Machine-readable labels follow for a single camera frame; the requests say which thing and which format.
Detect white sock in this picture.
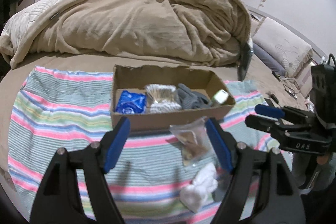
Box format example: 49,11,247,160
179,162,218,213

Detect clear bag of snacks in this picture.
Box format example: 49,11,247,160
169,116,214,166

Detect grey knitted gloves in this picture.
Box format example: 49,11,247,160
177,84,210,110

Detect blue white tissue pack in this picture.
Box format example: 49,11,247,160
115,90,146,114

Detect cotton swab pack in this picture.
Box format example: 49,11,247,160
145,84,182,114

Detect white embroidered pillow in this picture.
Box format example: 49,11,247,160
252,17,313,77

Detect striped pastel towel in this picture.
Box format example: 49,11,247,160
7,65,292,224

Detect beige fleece blanket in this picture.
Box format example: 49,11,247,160
1,0,252,68

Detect open cardboard box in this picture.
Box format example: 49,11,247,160
110,65,236,132

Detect quilted white duvet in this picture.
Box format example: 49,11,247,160
1,0,62,60

